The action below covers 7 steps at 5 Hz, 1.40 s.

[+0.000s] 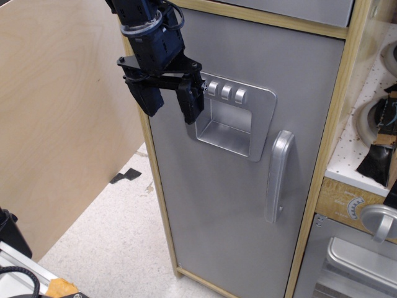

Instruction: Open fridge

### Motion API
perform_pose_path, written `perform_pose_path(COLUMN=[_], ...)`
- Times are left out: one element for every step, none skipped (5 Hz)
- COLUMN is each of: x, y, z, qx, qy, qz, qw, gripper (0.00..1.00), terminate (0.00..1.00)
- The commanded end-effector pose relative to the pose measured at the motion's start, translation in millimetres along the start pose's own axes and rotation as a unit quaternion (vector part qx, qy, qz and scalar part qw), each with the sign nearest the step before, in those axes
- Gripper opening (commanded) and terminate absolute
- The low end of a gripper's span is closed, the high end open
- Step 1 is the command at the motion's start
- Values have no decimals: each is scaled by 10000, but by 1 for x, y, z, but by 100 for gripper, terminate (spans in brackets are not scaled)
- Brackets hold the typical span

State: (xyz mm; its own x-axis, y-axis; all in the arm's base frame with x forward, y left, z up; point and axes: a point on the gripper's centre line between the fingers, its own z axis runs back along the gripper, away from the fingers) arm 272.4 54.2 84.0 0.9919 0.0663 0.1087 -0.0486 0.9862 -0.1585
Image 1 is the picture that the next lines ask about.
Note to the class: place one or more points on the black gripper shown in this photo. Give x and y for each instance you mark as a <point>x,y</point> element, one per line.
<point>154,33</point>

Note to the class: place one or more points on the silver fridge door handle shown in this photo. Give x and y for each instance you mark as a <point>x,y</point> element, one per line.
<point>278,163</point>

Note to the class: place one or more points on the grey toy fridge door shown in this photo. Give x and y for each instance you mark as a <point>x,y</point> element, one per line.
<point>215,199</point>

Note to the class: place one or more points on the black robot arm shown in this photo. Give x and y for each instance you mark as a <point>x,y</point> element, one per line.
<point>168,81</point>

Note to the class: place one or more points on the silver ice dispenser panel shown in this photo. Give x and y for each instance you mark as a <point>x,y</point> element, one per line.
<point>236,116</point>

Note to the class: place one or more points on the black tape on floor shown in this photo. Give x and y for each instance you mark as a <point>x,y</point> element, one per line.
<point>130,175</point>

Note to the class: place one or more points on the plywood board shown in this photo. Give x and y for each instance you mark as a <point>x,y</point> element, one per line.
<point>68,120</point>

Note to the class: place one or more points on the grey freezer door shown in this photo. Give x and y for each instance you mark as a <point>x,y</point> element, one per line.
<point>329,12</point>

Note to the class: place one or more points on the white speckled countertop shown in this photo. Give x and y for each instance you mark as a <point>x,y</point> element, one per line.
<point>353,144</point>

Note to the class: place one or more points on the orange tape piece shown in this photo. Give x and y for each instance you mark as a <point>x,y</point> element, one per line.
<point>59,287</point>

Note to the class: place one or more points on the grey oven door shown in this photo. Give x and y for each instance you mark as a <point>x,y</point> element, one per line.
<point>317,278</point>

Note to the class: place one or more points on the silver oven knob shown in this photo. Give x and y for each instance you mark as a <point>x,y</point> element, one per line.
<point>380,221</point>

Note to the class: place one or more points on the wooden toy kitchen frame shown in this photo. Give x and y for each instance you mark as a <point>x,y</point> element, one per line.
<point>361,39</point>

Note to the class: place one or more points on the aluminium extrusion rail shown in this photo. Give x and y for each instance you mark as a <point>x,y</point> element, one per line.
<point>16,283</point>

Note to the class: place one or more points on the silver oven handle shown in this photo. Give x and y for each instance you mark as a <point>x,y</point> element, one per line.
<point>368,266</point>

